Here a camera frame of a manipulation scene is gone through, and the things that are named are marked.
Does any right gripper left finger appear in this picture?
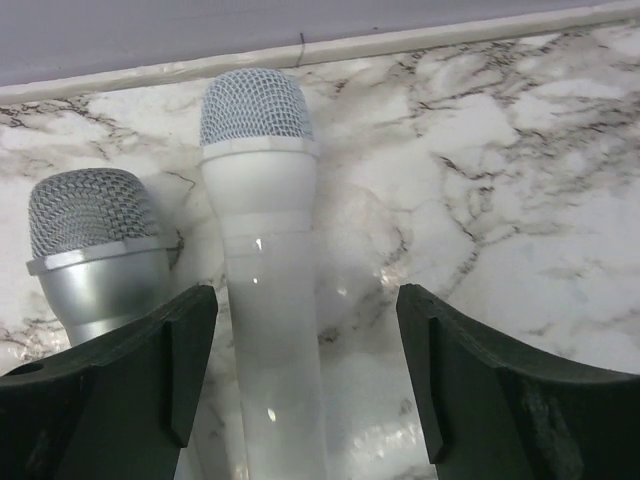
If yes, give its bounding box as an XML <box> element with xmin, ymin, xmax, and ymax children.
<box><xmin>1</xmin><ymin>285</ymin><xmax>218</xmax><ymax>480</ymax></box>

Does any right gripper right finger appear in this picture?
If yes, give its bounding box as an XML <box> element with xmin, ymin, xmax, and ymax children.
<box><xmin>396</xmin><ymin>284</ymin><xmax>639</xmax><ymax>480</ymax></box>

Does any grey metal microphone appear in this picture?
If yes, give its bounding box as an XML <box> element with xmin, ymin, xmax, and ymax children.
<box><xmin>27</xmin><ymin>168</ymin><xmax>172</xmax><ymax>346</ymax></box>

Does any white microphone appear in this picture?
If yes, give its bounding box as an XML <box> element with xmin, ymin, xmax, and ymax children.
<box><xmin>200</xmin><ymin>68</ymin><xmax>328</xmax><ymax>479</ymax></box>

